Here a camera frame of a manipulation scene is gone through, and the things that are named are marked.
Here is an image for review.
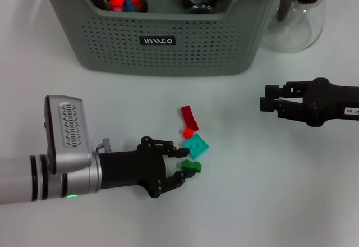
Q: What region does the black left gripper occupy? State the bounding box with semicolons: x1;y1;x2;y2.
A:
98;136;196;199

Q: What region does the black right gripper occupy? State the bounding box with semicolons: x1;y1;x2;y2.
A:
259;77;359;127

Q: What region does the green building brick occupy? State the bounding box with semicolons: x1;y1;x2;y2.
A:
181;159;204;174

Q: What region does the teal building brick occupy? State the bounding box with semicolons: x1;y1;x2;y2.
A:
182;133;210;159

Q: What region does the dark red building brick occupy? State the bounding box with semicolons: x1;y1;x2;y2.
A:
180;105;200;131

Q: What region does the grey-green perforated storage bin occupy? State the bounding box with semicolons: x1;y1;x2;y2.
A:
39;0;292;77

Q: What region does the glass carafe black lid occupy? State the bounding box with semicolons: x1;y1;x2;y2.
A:
260;0;331;53

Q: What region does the silver left gripper cable connector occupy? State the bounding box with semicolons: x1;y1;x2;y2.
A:
96;137;113;154

